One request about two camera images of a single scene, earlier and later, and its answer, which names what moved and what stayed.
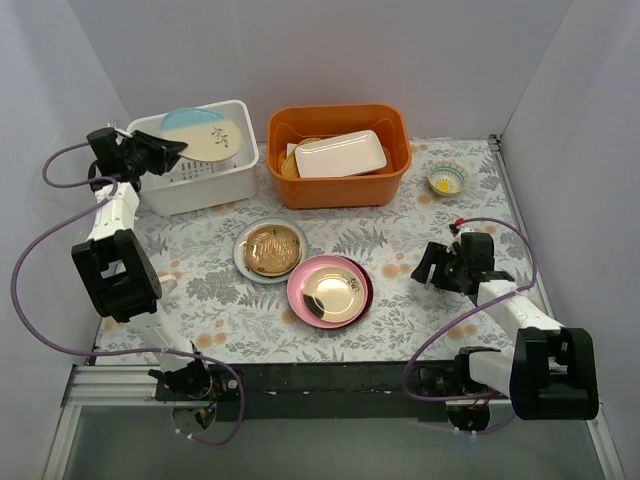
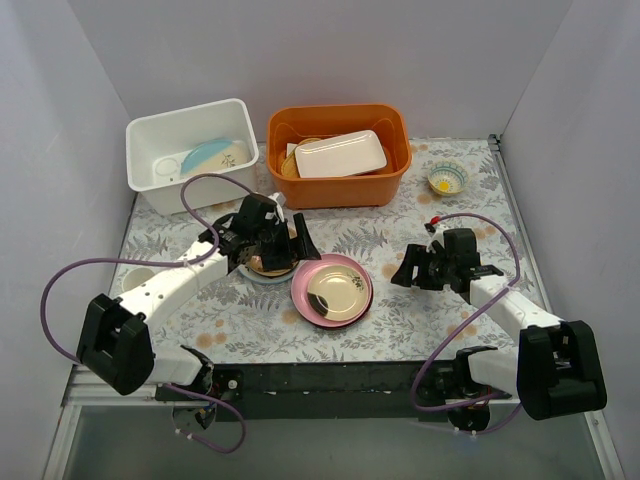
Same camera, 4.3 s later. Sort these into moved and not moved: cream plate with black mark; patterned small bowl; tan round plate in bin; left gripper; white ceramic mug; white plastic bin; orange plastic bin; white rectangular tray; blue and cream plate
Moved: white ceramic mug; blue and cream plate; left gripper
Not moved: white rectangular tray; orange plastic bin; patterned small bowl; cream plate with black mark; tan round plate in bin; white plastic bin
